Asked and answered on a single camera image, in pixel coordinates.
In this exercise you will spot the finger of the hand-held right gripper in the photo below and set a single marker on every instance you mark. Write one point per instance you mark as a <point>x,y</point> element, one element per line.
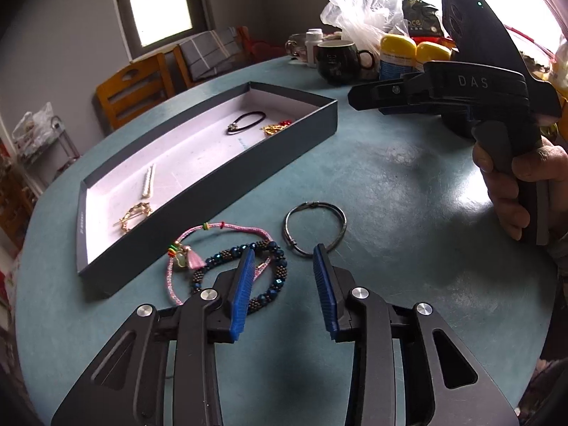
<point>381,95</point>

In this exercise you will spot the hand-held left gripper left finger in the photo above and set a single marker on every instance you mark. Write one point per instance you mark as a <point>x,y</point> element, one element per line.
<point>242,295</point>

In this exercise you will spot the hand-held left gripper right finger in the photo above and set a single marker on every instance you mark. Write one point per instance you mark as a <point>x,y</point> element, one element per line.
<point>323,293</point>

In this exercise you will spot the dark metal bangle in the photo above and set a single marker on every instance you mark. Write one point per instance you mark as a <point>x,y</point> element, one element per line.
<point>313,205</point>

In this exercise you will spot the dark shallow box with white lining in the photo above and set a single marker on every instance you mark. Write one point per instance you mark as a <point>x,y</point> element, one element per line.
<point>199,151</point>

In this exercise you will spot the person's right hand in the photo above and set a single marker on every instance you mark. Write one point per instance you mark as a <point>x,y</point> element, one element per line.
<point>503,199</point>

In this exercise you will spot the yellow lidded container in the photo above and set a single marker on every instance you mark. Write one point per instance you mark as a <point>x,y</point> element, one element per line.
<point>395,55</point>
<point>432,53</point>

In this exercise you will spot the black ceramic mug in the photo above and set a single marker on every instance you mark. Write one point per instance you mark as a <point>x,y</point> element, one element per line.
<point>337,62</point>

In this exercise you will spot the clear bag of snacks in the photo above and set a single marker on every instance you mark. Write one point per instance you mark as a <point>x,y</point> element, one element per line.
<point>539,60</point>

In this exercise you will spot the dark foil packet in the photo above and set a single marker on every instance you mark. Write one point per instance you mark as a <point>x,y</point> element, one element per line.
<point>421,17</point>

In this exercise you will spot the white pill bottle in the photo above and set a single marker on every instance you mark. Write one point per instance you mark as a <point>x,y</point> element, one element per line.
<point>313,44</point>

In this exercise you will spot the clear plastic bag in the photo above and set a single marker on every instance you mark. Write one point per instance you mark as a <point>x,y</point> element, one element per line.
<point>355,9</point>

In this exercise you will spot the glass cup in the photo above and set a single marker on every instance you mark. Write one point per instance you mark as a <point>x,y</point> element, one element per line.
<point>295,46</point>

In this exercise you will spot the gold and red brooch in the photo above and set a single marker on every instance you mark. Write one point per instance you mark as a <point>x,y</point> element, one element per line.
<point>271,129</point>

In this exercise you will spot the gold leaf hairpin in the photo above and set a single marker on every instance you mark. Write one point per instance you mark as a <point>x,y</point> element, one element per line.
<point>133,213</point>

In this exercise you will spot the white pearl hair clip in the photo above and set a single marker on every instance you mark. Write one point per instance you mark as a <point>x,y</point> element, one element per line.
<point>147,184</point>

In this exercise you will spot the grey plaid cushion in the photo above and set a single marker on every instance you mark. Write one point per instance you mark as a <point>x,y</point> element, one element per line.
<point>208,51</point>

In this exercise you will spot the wooden chair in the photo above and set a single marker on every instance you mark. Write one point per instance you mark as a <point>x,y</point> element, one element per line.
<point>181,64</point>
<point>133,93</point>

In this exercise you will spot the metal storage rack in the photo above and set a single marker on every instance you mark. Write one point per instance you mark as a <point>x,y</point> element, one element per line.
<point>44,155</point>

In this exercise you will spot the person's patterned clothing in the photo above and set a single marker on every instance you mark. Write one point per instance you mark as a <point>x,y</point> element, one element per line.
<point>548,386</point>

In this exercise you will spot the white framed window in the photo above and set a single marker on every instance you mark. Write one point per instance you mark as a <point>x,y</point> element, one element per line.
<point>155,4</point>

